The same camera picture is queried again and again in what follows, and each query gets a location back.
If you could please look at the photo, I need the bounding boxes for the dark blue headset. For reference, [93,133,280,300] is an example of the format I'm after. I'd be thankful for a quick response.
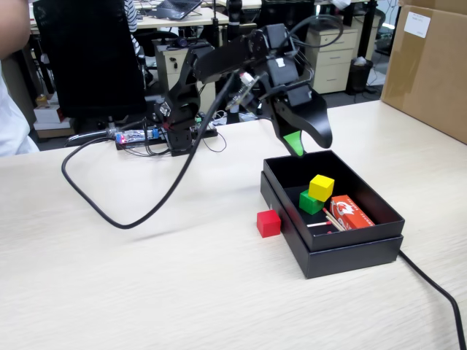
[166,36,190,50]

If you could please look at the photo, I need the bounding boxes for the black mesh office chair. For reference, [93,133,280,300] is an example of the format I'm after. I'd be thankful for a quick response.
[32,0,149,147]

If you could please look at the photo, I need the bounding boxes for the black trash bin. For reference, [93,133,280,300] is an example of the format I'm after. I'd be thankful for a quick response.
[345,56,375,96]

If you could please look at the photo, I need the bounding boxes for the person in white shirt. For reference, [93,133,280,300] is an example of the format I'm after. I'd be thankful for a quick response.
[0,61,40,158]

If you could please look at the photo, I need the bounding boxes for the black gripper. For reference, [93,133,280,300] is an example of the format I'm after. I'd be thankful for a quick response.
[271,82,334,158]

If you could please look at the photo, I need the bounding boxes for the black open box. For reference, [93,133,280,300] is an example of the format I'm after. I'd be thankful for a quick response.
[259,171,404,280]

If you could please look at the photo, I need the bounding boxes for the light wooden desk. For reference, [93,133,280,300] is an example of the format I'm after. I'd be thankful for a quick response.
[28,7,231,36]

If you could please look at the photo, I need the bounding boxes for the red wooden cube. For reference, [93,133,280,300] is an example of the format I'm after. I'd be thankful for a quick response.
[256,209,282,238]

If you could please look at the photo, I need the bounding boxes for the black laptop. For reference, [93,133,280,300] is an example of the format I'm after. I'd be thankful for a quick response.
[147,0,204,21]

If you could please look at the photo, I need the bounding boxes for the black vertical pole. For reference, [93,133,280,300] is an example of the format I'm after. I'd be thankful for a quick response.
[225,0,244,48]

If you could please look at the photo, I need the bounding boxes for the electronics board with wires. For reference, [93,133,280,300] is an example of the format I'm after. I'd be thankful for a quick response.
[113,125,163,150]

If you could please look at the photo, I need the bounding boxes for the black cardboard box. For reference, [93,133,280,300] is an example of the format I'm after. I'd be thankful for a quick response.
[263,149,406,252]

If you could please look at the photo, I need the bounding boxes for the yellow wooden cube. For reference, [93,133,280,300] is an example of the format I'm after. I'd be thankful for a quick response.
[308,174,336,202]

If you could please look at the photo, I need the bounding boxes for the white storage box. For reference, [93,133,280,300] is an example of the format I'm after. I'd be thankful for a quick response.
[33,93,76,139]

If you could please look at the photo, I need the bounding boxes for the bare person forearm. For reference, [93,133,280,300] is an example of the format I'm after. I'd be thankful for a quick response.
[0,0,32,59]

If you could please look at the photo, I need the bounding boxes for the thick black camera cable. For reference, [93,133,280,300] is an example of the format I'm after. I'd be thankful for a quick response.
[61,72,236,230]

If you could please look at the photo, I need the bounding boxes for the green wooden cube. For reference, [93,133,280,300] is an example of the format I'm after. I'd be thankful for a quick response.
[298,189,325,216]

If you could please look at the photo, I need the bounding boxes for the orange matchbox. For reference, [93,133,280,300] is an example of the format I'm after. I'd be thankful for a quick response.
[329,195,377,231]

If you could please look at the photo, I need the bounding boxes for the person in striped shirt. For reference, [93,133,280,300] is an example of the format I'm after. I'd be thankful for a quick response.
[123,0,142,55]

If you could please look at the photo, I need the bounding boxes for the small camera circuit board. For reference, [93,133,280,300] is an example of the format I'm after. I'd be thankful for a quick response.
[224,71,266,112]

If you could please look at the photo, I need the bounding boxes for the beige drawer cabinet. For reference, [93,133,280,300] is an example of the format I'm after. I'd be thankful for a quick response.
[305,28,359,95]
[153,39,216,114]

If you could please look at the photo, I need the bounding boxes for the large brown cardboard box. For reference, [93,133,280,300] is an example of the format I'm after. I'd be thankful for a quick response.
[379,0,467,145]

